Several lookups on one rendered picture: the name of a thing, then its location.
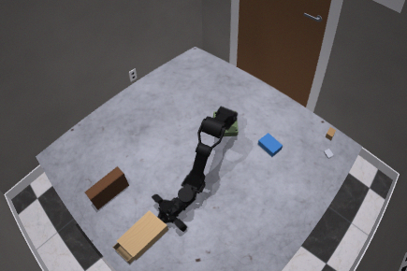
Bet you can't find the blue rectangular block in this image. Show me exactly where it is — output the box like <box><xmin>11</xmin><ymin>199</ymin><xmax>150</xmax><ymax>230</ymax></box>
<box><xmin>258</xmin><ymin>134</ymin><xmax>283</xmax><ymax>157</ymax></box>

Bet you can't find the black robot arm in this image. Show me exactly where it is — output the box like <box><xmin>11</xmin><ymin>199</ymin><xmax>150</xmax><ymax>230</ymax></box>
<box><xmin>159</xmin><ymin>107</ymin><xmax>238</xmax><ymax>216</ymax></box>

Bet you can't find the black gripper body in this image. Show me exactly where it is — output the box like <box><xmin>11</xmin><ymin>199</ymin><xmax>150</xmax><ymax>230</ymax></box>
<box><xmin>152</xmin><ymin>194</ymin><xmax>187</xmax><ymax>232</ymax></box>

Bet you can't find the small tan block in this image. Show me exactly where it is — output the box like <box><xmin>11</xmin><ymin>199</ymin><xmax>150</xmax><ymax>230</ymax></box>
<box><xmin>326</xmin><ymin>127</ymin><xmax>336</xmax><ymax>140</ymax></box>

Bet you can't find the white flat square block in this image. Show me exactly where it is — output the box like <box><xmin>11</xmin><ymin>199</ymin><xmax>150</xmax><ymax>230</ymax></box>
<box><xmin>324</xmin><ymin>149</ymin><xmax>334</xmax><ymax>159</ymax></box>

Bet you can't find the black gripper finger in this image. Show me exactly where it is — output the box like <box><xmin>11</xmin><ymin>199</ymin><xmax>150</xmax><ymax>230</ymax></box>
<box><xmin>157</xmin><ymin>207</ymin><xmax>167</xmax><ymax>220</ymax></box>
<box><xmin>161</xmin><ymin>216</ymin><xmax>174</xmax><ymax>223</ymax></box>

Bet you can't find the brown wooden box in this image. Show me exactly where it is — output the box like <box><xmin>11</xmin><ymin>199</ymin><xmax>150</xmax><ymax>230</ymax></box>
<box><xmin>85</xmin><ymin>166</ymin><xmax>129</xmax><ymax>209</ymax></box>

